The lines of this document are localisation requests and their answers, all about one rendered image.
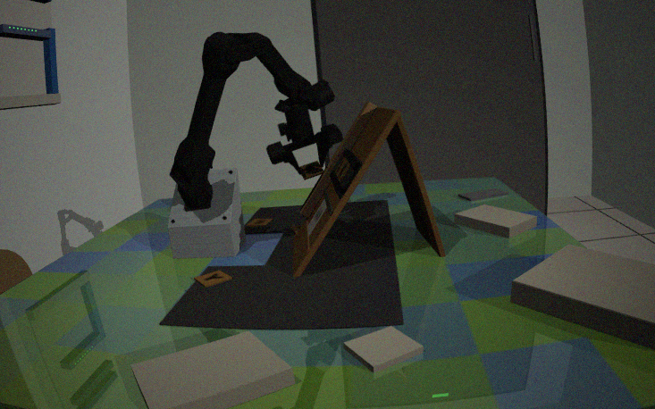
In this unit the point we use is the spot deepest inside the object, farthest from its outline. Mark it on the white paper ticket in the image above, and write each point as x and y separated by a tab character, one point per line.
316	217

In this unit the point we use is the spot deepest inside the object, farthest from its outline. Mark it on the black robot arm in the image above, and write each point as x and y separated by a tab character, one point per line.
221	56

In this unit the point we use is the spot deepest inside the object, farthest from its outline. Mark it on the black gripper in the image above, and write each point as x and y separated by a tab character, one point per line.
302	135

